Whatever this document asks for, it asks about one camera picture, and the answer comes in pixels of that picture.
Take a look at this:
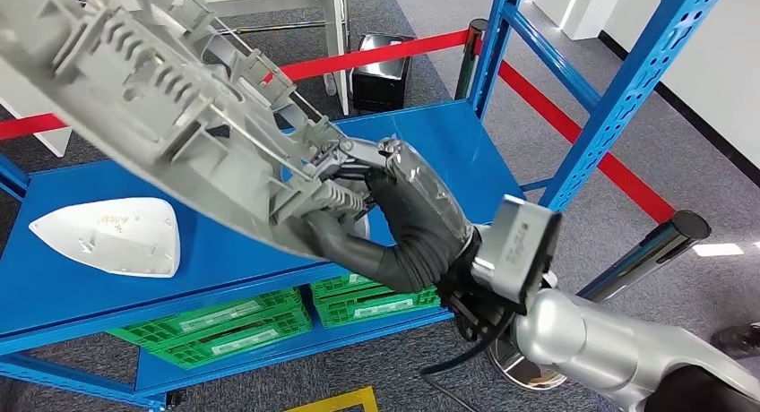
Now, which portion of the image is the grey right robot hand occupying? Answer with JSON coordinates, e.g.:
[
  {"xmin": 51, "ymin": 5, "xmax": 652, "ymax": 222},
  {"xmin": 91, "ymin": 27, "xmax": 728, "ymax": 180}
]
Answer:
[{"xmin": 299, "ymin": 137, "xmax": 474, "ymax": 280}]

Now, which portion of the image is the grey plastic wheel hubcap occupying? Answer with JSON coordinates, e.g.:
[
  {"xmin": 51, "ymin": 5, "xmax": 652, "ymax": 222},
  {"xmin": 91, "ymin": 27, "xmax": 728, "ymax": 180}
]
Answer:
[{"xmin": 0, "ymin": 0, "xmax": 387, "ymax": 262}]

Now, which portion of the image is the blue metal shelf rack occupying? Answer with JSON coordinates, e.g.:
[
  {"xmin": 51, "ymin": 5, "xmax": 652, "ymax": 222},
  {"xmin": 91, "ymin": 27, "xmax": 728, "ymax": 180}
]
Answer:
[{"xmin": 0, "ymin": 0, "xmax": 732, "ymax": 412}]

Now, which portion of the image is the green plastic crate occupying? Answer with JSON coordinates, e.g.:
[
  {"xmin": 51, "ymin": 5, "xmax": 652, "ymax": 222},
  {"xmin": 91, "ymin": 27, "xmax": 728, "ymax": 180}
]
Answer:
[
  {"xmin": 309, "ymin": 272, "xmax": 387, "ymax": 301},
  {"xmin": 107, "ymin": 288, "xmax": 313, "ymax": 345},
  {"xmin": 151, "ymin": 311, "xmax": 314, "ymax": 371},
  {"xmin": 315, "ymin": 284, "xmax": 444, "ymax": 330}
]

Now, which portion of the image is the black box device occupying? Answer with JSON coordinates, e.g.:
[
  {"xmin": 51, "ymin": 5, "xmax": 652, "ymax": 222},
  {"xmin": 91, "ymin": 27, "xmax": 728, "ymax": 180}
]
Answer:
[{"xmin": 351, "ymin": 32, "xmax": 415, "ymax": 114}]

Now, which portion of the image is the red barrier belt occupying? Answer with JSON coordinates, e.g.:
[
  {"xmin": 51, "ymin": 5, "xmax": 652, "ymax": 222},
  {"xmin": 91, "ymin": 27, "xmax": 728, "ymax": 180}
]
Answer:
[
  {"xmin": 0, "ymin": 29, "xmax": 476, "ymax": 142},
  {"xmin": 474, "ymin": 59, "xmax": 678, "ymax": 226}
]

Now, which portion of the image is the white mirror cover shell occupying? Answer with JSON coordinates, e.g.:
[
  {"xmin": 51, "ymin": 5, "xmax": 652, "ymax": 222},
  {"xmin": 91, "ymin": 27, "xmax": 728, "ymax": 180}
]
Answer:
[{"xmin": 28, "ymin": 196, "xmax": 182, "ymax": 279}]

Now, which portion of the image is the person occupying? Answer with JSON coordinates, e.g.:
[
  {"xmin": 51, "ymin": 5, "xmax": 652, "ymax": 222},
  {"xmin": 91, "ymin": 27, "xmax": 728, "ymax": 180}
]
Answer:
[{"xmin": 710, "ymin": 322, "xmax": 760, "ymax": 360}]

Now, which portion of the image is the white furniture panel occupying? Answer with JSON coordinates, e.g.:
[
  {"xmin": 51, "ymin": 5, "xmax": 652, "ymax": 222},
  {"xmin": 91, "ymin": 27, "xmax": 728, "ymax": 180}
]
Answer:
[{"xmin": 0, "ymin": 59, "xmax": 73, "ymax": 159}]

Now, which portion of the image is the chrome stanchion post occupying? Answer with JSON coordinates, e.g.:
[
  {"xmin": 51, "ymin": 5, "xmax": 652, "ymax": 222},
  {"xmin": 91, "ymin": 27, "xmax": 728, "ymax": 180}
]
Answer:
[
  {"xmin": 487, "ymin": 210, "xmax": 713, "ymax": 392},
  {"xmin": 453, "ymin": 17, "xmax": 489, "ymax": 102}
]

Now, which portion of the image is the black camera cable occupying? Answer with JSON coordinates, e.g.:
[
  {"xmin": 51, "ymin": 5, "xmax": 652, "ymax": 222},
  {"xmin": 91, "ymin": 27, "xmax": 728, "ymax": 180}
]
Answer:
[{"xmin": 419, "ymin": 311, "xmax": 518, "ymax": 412}]

